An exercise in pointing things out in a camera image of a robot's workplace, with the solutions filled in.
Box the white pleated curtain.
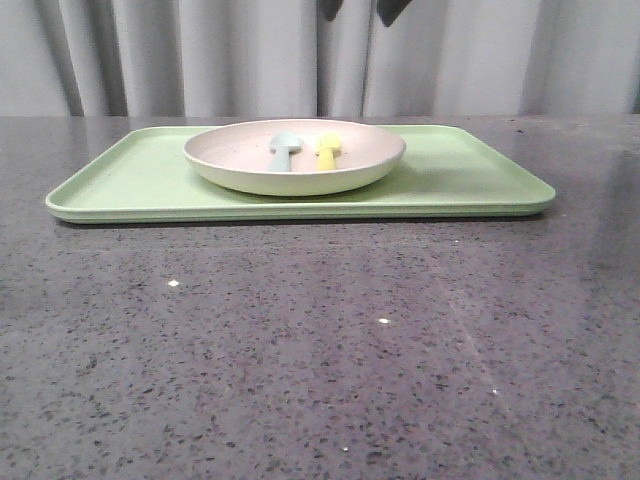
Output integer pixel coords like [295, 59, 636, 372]
[1, 1, 639, 118]

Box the yellow plastic fork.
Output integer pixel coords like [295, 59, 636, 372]
[316, 132, 341, 171]

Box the pale blue plastic spoon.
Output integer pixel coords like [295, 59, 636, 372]
[269, 132, 302, 172]

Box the light green rectangular tray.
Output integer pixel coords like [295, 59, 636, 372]
[46, 125, 556, 224]

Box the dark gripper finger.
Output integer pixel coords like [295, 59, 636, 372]
[318, 0, 343, 21]
[376, 0, 411, 27]

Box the cream round plate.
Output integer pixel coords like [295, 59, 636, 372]
[183, 119, 406, 196]

